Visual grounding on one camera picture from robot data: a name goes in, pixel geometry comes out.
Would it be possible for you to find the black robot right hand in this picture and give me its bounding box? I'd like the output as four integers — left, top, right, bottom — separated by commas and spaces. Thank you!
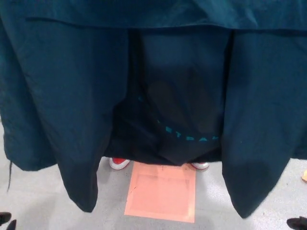
287, 216, 307, 230

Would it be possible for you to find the red white sneaker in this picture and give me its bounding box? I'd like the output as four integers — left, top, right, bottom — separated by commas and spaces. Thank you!
109, 157, 130, 170
191, 162, 209, 170

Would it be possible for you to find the orange square floor marking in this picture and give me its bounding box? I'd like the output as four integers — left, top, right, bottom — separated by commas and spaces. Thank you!
124, 162, 197, 218

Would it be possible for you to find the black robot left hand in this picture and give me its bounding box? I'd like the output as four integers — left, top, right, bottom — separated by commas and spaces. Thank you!
0, 212, 17, 230

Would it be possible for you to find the dark teal coat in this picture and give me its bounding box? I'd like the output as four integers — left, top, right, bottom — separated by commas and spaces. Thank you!
0, 0, 307, 219

